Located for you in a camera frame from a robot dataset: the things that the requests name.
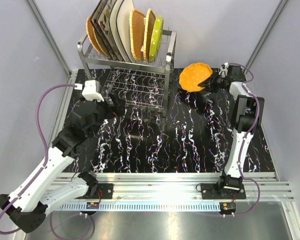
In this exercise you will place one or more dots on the yellow polka dot plate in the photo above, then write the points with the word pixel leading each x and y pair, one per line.
pixel 193 75

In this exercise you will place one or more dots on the woven wicker plate left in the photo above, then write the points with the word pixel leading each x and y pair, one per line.
pixel 95 38

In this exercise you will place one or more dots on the green polka dot plate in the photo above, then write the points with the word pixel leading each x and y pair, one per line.
pixel 156 38

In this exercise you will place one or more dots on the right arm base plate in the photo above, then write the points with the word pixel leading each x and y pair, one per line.
pixel 210 191

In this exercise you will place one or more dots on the fruit pattern square plate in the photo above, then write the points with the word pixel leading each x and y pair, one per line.
pixel 100 19

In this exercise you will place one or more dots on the woven wicker plate right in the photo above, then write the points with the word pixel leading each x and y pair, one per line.
pixel 148 30

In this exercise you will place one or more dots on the aluminium frame rail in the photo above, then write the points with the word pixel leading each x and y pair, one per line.
pixel 171 192

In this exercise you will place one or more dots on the stainless steel dish rack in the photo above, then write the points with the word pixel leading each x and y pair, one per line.
pixel 143 85

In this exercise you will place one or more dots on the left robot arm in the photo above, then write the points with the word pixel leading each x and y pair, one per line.
pixel 29 204

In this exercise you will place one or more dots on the woven wicker plate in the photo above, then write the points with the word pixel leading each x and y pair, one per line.
pixel 148 30
pixel 95 38
pixel 137 29

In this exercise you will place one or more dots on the white square plate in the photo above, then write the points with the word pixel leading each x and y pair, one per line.
pixel 122 20

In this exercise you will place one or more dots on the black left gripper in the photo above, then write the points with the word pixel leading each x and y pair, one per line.
pixel 118 109

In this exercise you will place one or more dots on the woven wicker plate middle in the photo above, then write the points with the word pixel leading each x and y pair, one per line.
pixel 137 29

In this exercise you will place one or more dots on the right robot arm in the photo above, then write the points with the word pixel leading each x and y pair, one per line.
pixel 245 120

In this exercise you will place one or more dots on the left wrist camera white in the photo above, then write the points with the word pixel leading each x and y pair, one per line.
pixel 90 90

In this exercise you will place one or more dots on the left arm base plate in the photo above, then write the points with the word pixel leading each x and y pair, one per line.
pixel 103 191

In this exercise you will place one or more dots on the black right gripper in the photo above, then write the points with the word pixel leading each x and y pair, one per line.
pixel 205 84

